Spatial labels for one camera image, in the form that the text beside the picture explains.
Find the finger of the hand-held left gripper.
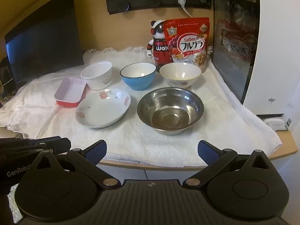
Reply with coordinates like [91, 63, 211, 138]
[0, 136, 71, 156]

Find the stainless steel bowl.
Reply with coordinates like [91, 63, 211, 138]
[137, 87, 204, 136]

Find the white floral plate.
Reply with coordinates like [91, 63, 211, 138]
[75, 88, 132, 129]

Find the white square container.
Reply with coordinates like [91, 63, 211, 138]
[54, 77, 88, 108]

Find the dark patterned object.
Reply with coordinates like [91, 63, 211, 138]
[0, 57, 17, 109]

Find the red cereal bag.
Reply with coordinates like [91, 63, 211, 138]
[163, 17, 210, 74]

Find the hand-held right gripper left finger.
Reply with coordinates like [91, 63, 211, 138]
[30, 140, 121, 189]

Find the black computer monitor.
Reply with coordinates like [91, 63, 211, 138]
[4, 0, 85, 84]

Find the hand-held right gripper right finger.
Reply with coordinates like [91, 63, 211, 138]
[183, 140, 272, 189]

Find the white plug with cable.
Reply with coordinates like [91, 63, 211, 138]
[177, 0, 195, 18]

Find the black wall power strip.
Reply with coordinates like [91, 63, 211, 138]
[106, 0, 211, 15]

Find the small white device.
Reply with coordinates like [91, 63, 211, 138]
[262, 118, 290, 132]

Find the red black robot figurine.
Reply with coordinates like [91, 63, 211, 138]
[146, 20, 170, 70]

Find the blue bowl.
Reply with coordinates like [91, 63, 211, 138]
[120, 62, 157, 91]

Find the white fluffy cloth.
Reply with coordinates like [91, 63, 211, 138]
[0, 47, 283, 168]

